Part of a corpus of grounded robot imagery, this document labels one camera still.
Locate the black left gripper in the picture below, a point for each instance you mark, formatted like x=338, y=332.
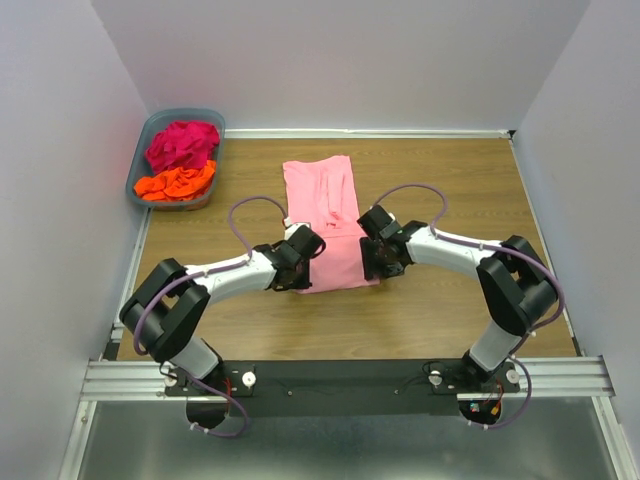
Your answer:
x=298, y=275

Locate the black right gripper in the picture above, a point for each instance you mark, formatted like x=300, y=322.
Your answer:
x=378, y=262

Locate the light pink t shirt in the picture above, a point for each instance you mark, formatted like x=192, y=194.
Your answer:
x=323, y=194

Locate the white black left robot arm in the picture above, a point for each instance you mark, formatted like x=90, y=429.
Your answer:
x=164, y=311

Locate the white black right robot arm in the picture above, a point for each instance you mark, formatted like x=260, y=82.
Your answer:
x=520, y=292

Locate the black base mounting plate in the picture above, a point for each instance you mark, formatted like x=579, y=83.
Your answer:
x=262, y=389

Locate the orange t shirt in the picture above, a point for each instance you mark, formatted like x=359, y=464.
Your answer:
x=176, y=185

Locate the grey plastic laundry basin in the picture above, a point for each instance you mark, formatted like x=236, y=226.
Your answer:
x=140, y=167

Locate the magenta t shirt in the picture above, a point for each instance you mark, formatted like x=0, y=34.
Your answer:
x=182, y=144

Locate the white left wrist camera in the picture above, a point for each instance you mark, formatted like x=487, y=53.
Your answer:
x=291, y=227

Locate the aluminium extrusion rail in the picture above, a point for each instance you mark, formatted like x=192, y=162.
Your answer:
x=565, y=377

